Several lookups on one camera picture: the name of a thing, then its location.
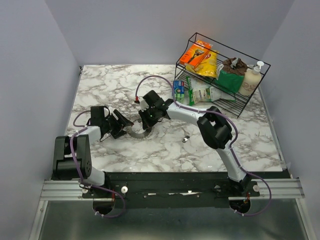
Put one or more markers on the blue green small box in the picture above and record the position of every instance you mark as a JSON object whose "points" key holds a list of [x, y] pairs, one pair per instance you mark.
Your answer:
{"points": [[179, 91]]}

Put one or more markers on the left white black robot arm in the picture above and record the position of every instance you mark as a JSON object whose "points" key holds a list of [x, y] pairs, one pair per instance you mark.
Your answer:
{"points": [[72, 154]]}

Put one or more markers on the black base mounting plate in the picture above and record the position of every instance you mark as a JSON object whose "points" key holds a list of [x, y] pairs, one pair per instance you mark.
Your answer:
{"points": [[170, 190]]}

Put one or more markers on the orange razor box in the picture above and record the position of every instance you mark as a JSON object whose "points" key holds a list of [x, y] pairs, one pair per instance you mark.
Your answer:
{"points": [[195, 54]]}

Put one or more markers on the aluminium extrusion rail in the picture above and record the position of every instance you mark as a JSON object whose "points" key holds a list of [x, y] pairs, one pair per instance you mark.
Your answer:
{"points": [[290, 188]]}

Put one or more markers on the cream pump lotion bottle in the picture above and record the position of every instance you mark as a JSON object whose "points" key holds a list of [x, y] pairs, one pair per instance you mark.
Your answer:
{"points": [[251, 79]]}

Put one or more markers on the small silver key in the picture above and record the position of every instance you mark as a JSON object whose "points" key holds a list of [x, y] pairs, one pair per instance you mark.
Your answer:
{"points": [[186, 136]]}

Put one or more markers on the black wire shelf rack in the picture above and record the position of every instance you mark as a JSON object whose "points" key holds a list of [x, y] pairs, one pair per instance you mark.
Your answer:
{"points": [[237, 106]]}

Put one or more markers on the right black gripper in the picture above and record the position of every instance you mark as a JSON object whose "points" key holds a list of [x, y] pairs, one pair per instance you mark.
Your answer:
{"points": [[146, 124]]}

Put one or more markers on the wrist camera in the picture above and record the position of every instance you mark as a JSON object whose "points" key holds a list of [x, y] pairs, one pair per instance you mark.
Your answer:
{"points": [[143, 104], [106, 112]]}

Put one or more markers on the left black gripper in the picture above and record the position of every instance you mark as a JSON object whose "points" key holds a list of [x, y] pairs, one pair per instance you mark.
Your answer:
{"points": [[120, 123]]}

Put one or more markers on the yellow chips bag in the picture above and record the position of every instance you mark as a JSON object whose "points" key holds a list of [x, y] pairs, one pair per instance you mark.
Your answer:
{"points": [[207, 67]]}

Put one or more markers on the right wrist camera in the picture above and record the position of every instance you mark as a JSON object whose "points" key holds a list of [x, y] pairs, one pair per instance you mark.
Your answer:
{"points": [[143, 104]]}

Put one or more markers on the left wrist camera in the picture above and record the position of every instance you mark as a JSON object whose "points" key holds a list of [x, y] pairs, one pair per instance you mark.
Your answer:
{"points": [[106, 112]]}

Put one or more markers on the green white snack packet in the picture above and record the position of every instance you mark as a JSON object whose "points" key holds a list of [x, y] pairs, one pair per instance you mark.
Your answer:
{"points": [[199, 91]]}

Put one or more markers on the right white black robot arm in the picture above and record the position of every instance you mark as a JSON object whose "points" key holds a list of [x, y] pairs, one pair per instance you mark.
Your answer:
{"points": [[215, 130]]}

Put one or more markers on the green brown paper bag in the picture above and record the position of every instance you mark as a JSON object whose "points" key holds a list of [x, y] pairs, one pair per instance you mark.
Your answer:
{"points": [[230, 74]]}

